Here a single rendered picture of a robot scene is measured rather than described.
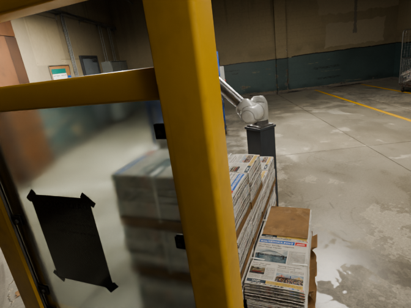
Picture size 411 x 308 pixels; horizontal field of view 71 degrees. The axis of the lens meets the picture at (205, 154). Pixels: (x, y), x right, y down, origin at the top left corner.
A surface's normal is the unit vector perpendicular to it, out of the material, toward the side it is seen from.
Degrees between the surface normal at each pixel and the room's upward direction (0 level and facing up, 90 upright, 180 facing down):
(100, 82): 90
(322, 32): 90
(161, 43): 90
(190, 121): 90
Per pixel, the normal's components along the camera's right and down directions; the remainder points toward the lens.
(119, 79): -0.36, 0.34
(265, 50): -0.03, 0.32
